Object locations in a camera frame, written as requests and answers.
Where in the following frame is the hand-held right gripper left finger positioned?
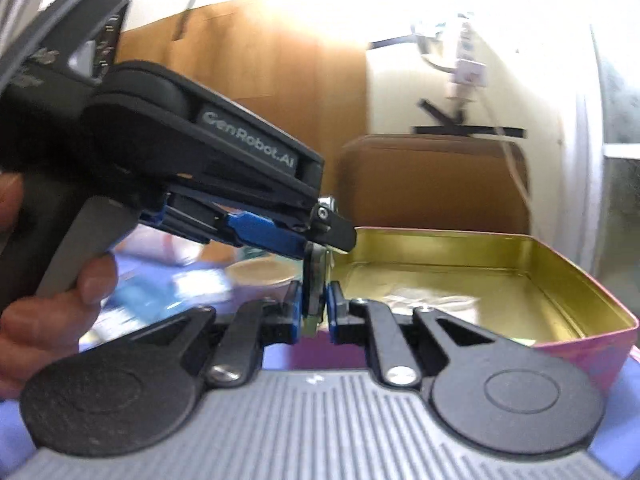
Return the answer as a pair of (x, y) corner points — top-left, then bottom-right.
(130, 280), (304, 388)

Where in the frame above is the small grey object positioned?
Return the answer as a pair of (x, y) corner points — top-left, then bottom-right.
(303, 244), (331, 337)

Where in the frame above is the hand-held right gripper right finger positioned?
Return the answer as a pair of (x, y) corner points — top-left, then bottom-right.
(325, 280), (506, 388)

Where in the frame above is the white cable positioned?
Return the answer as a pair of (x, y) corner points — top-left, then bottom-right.
(470, 85), (533, 206)

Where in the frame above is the white pouch with cord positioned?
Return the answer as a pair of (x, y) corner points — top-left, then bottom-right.
(387, 291), (482, 317)

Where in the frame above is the frosted glass sliding door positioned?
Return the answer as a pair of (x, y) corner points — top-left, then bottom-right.
(575, 24), (640, 286)

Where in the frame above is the blue tablecloth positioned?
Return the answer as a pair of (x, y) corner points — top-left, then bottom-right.
(0, 250), (640, 480)

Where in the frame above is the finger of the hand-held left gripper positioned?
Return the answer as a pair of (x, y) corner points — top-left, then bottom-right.
(140, 191), (358, 261)

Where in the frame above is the person's left hand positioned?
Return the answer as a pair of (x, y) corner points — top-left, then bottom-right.
(0, 174), (119, 402)

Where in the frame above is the white power strip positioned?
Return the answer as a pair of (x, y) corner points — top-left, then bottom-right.
(444, 24), (489, 102)

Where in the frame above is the pink tin box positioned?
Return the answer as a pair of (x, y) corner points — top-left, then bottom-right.
(327, 226), (640, 401)

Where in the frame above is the gold lid food can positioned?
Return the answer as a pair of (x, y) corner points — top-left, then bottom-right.
(225, 259), (299, 307)

